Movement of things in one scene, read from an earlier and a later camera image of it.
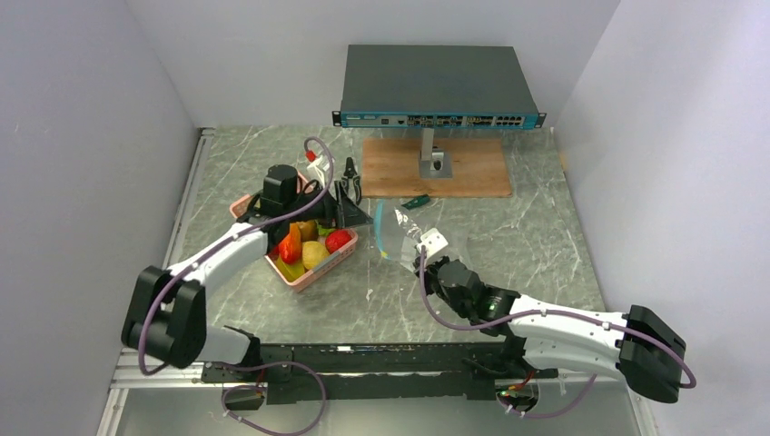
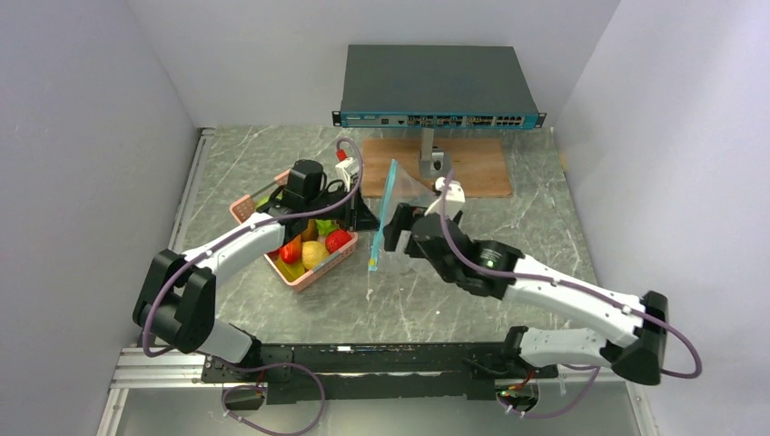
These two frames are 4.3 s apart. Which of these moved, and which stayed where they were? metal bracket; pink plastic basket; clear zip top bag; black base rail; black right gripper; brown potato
Moved: clear zip top bag; black right gripper
Stayed: brown potato; pink plastic basket; black base rail; metal bracket
